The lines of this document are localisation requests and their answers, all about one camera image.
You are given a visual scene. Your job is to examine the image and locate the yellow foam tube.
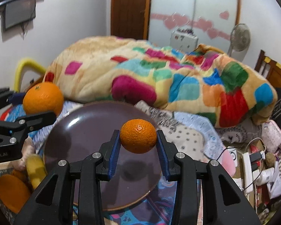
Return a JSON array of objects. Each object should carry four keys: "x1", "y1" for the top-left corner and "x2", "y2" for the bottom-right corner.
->
[{"x1": 13, "y1": 57, "x2": 46, "y2": 92}]

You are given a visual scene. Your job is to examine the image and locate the small wall monitor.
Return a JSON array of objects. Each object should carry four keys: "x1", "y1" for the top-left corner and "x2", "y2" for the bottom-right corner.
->
[{"x1": 2, "y1": 0, "x2": 36, "y2": 31}]

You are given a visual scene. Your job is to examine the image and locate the wooden headboard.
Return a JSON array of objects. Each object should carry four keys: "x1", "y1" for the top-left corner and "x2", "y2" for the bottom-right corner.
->
[{"x1": 254, "y1": 50, "x2": 281, "y2": 88}]

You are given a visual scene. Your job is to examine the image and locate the pink pillow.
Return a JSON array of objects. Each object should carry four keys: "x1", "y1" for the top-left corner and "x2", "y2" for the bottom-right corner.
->
[{"x1": 261, "y1": 120, "x2": 281, "y2": 153}]

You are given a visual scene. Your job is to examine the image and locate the white power strip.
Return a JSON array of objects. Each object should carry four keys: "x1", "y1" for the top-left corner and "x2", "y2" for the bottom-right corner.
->
[{"x1": 242, "y1": 152, "x2": 253, "y2": 194}]

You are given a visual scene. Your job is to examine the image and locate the large orange with sticker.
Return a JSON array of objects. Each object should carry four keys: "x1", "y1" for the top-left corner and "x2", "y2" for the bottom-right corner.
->
[{"x1": 23, "y1": 82, "x2": 64, "y2": 117}]

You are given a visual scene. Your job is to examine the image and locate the brown wooden door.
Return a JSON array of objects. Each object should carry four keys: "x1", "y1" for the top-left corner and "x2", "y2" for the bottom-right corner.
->
[{"x1": 111, "y1": 0, "x2": 151, "y2": 40}]

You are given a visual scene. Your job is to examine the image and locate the colourful patchwork blanket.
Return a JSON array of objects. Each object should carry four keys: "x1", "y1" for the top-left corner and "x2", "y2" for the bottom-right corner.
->
[{"x1": 44, "y1": 36, "x2": 278, "y2": 128}]

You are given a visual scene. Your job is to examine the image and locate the dark purple plate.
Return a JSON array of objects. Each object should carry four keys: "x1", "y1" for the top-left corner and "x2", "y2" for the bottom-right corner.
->
[{"x1": 43, "y1": 101, "x2": 161, "y2": 211}]

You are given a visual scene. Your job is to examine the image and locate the sliding wardrobe with hearts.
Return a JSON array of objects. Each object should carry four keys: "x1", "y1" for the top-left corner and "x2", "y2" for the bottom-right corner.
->
[{"x1": 148, "y1": 0, "x2": 240, "y2": 52}]

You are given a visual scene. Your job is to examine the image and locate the patterned blue tablecloth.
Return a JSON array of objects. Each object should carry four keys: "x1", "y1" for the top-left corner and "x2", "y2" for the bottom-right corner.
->
[{"x1": 0, "y1": 101, "x2": 224, "y2": 224}]

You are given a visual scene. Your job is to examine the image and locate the white case with bottles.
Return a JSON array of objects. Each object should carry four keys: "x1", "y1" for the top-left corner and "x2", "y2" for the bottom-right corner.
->
[{"x1": 170, "y1": 28, "x2": 198, "y2": 53}]

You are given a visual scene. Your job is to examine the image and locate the standing electric fan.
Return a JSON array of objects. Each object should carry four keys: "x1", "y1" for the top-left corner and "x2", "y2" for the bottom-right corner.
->
[{"x1": 227, "y1": 23, "x2": 251, "y2": 56}]

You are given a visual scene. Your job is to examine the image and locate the small orange tangerine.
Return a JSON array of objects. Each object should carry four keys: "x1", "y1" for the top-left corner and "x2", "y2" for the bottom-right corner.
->
[{"x1": 120, "y1": 119, "x2": 157, "y2": 154}]

